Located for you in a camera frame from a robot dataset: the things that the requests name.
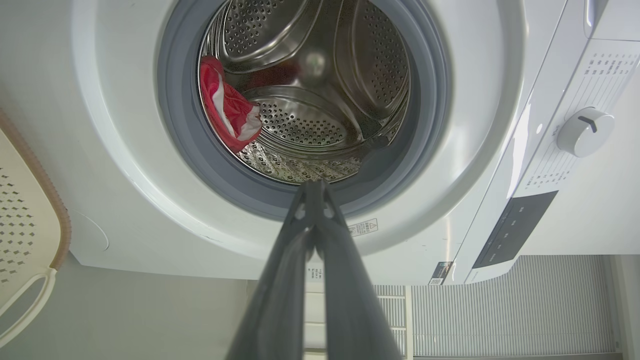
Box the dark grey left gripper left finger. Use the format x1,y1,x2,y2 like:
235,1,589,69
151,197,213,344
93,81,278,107
226,181,318,360

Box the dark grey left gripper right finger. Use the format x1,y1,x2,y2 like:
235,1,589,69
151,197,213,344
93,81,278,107
315,180,402,360

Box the red and white cloth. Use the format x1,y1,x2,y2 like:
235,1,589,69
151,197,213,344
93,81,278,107
199,56,263,153

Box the black washing machine control panel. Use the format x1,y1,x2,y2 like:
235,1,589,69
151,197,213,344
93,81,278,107
472,190,559,269

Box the stainless steel washing machine drum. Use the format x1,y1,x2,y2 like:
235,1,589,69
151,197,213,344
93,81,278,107
198,0,412,185

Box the beige perforated laundry basket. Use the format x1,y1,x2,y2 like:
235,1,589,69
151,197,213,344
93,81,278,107
0,110,72,348

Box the white control dial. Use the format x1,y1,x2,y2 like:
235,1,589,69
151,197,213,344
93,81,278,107
556,107,616,158

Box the grey warning sticker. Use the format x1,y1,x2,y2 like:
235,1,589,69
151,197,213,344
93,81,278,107
348,218,379,237

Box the dark QR code sticker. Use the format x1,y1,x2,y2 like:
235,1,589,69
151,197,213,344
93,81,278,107
428,261,453,286

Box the white slatted window blind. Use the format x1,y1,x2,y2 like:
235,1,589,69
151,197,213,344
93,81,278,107
372,255,621,358

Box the grey rubber door gasket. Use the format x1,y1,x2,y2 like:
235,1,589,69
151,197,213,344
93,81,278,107
157,0,453,221

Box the white front-load washing machine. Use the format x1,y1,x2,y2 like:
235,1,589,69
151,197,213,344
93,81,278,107
69,0,640,287

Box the white detergent drawer front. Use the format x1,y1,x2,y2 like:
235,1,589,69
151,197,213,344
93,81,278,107
583,0,640,42

